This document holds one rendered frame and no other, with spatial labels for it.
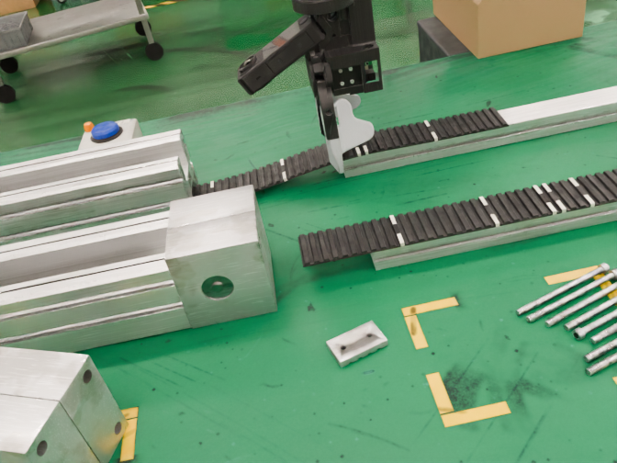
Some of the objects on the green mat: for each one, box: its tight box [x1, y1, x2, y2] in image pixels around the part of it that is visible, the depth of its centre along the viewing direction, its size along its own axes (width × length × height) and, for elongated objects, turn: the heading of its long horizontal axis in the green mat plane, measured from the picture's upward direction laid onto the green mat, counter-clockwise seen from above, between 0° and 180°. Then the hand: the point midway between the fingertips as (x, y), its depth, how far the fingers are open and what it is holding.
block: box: [164, 185, 277, 329], centre depth 65 cm, size 9×12×10 cm
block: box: [0, 346, 129, 463], centre depth 51 cm, size 10×11×10 cm
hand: (330, 150), depth 80 cm, fingers open, 8 cm apart
